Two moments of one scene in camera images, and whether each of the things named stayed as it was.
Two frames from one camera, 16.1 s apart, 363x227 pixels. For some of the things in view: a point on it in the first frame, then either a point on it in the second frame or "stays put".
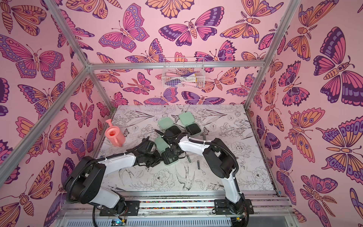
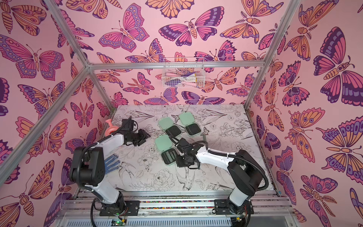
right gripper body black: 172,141 -> 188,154
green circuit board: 118,222 stays put
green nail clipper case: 167,156 stays put
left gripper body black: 152,160 -> 138,138
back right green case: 187,118 stays put
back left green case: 171,129 stays put
